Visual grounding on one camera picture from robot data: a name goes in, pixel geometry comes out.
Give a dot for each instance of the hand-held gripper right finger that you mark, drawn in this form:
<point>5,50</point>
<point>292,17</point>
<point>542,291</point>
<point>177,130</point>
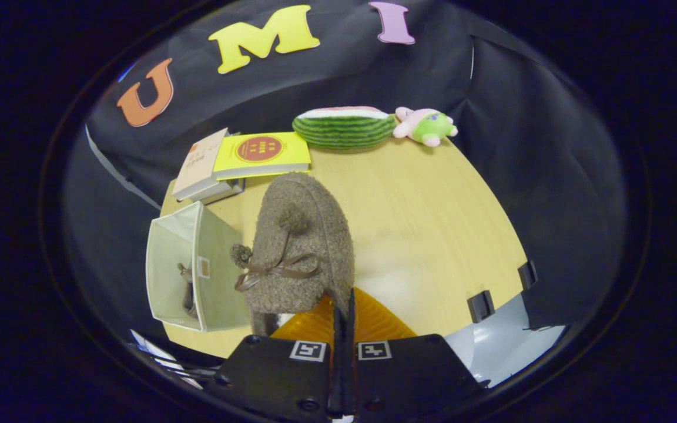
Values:
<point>352,370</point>

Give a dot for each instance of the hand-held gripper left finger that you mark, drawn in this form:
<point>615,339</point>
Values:
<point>337,364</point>

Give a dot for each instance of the brown fuzzy shoe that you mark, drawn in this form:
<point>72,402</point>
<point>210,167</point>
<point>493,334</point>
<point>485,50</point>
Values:
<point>188,294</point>
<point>309,235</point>

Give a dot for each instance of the pale green fabric storage box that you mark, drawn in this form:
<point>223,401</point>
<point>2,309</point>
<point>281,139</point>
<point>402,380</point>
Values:
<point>221,282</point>

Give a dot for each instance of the black table clamp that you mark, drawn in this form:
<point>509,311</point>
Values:
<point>481,305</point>
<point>528,274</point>

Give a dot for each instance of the white paper sheet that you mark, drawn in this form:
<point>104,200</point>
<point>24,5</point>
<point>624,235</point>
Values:
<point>156,352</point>

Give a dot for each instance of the grey book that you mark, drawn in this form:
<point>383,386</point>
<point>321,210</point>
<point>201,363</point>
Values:
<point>224,191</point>

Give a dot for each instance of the yellow book with red circle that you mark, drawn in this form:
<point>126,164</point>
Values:
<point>262,150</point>

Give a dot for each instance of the watermelon slice plush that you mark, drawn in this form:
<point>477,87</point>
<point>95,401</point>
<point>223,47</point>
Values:
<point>344,132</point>

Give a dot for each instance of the beige book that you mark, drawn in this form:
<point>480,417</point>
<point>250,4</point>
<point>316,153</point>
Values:
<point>197,167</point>

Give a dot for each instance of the pink and green plush toy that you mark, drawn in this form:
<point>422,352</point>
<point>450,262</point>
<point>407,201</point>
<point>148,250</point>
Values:
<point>426,126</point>

